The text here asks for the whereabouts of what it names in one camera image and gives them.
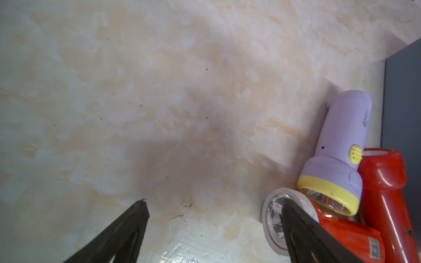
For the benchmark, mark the red flashlight white head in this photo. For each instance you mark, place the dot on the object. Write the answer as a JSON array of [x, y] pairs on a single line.
[[361, 240]]

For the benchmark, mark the grey-blue storage tray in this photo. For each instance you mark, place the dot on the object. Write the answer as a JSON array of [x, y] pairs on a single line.
[[401, 124]]

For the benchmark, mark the purple flashlight yellow rim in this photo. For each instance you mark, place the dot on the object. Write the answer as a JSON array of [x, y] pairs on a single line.
[[330, 178]]

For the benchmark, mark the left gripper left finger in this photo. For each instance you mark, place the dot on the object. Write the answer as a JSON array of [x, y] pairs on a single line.
[[120, 242]]

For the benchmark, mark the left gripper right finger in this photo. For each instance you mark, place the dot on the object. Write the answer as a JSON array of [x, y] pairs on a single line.
[[308, 242]]

